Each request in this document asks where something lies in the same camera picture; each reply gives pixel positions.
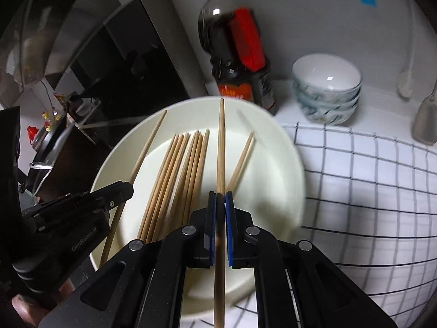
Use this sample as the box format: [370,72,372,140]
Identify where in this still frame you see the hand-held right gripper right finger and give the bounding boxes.
[225,191,398,328]

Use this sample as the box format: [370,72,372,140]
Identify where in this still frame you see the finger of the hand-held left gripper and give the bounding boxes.
[22,181,134,228]

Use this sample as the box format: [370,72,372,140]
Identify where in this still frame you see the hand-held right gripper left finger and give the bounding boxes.
[37,191,217,328]

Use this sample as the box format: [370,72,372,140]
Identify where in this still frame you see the single bamboo chopstick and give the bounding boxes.
[99,110,168,269]
[213,98,226,328]

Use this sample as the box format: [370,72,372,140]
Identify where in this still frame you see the bunch of wooden chopsticks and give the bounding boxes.
[137,129,255,243]

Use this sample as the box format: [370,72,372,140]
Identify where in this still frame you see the round white tray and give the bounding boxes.
[89,96,306,322]

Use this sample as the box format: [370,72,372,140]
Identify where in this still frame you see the person's left hand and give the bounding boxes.
[12,294,42,320]

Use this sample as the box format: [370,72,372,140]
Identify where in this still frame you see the dark wok with steel interior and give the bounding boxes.
[25,123,72,195]

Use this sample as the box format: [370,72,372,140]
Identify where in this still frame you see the small colourful containers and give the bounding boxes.
[27,107,65,140]

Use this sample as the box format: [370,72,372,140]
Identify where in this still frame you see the white black checked cloth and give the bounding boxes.
[184,121,437,328]

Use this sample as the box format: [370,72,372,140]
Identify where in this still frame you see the white blue patterned bowl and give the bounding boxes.
[292,53,362,93]
[295,97,358,125]
[294,85,361,105]

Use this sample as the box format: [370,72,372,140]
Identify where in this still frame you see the metal spatula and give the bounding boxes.
[411,82,437,146]

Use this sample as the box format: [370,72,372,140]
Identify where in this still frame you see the white brush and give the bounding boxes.
[398,7,419,97]

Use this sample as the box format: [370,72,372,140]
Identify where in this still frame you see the soy sauce bottle red handle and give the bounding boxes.
[197,0,277,116]

